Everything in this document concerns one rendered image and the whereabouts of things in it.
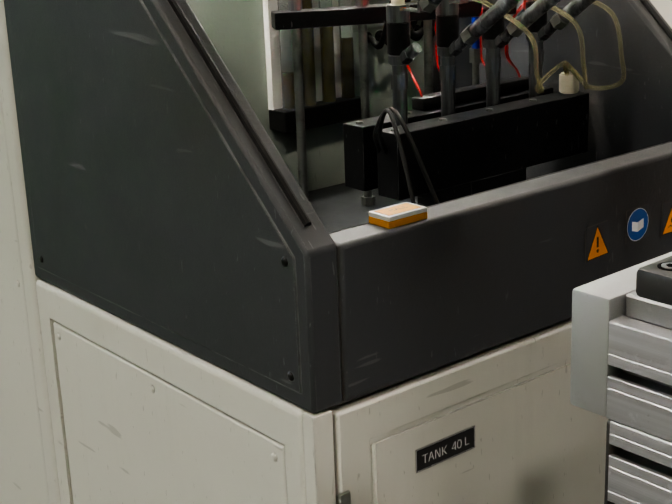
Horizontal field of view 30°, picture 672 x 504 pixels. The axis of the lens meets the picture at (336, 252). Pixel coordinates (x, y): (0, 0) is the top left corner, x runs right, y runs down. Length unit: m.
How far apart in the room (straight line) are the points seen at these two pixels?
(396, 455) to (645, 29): 0.67
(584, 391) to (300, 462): 0.39
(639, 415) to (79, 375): 0.88
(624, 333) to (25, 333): 1.02
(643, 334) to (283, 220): 0.40
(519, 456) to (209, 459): 0.34
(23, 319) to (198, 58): 0.60
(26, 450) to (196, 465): 0.48
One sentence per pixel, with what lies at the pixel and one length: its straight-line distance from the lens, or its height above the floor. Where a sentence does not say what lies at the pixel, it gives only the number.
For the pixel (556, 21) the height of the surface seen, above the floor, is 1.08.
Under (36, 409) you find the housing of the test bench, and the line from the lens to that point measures 1.75.
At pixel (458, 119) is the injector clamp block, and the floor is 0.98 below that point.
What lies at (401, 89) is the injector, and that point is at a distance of 1.51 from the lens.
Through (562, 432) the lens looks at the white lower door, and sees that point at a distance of 1.46.
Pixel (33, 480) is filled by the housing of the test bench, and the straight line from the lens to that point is 1.84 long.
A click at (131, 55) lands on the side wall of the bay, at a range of 1.32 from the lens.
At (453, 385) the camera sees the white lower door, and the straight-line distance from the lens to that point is 1.30.
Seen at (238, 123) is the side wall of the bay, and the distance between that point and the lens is 1.19.
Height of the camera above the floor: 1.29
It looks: 17 degrees down
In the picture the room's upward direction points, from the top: 2 degrees counter-clockwise
